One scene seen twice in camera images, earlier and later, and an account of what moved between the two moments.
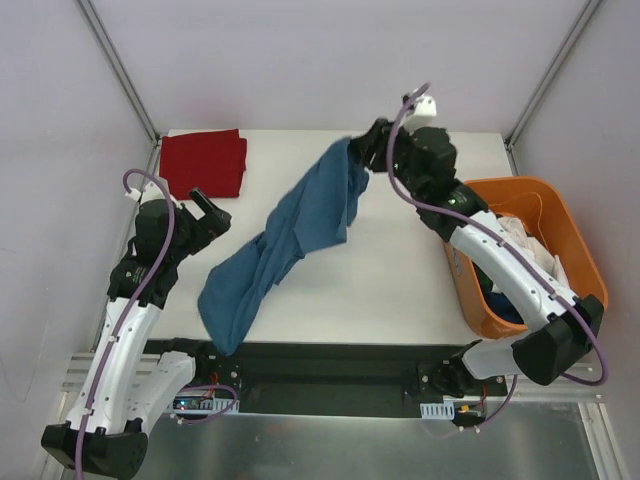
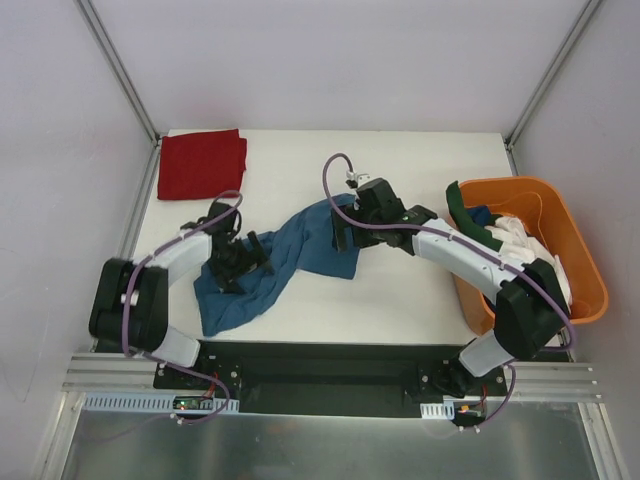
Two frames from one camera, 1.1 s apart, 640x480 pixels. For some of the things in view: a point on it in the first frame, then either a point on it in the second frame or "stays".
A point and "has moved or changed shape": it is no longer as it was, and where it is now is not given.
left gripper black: (201, 223) to (239, 263)
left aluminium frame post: (119, 69) stays
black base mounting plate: (318, 378) stays
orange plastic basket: (540, 206) stays
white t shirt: (547, 259) stays
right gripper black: (378, 150) to (347, 234)
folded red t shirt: (212, 162) stays
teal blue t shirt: (310, 211) has moved or changed shape
